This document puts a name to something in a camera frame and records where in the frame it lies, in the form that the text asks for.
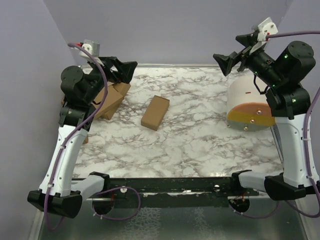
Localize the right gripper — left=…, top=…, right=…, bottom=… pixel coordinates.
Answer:
left=214, top=33, right=284, bottom=87

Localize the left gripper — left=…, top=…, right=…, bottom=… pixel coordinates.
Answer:
left=83, top=55, right=137, bottom=104

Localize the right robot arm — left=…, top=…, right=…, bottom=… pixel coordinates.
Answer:
left=213, top=32, right=320, bottom=201

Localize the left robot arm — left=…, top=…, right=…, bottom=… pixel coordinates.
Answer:
left=27, top=57, right=138, bottom=219

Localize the large bottom cardboard box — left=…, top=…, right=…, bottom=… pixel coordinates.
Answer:
left=102, top=83, right=131, bottom=109

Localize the small cardboard box left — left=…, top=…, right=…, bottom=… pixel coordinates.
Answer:
left=82, top=136, right=89, bottom=145

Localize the white round ceramic container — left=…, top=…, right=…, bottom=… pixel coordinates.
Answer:
left=226, top=73, right=275, bottom=132

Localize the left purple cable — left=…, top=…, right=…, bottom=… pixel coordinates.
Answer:
left=44, top=42, right=142, bottom=232

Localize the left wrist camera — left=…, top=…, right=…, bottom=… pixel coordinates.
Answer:
left=77, top=39, right=100, bottom=58

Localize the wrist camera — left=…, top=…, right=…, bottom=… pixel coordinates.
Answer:
left=77, top=39, right=100, bottom=58
left=251, top=17, right=278, bottom=51

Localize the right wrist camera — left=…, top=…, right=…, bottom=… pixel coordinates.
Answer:
left=251, top=17, right=278, bottom=51

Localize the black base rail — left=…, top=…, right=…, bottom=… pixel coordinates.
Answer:
left=91, top=171, right=259, bottom=209

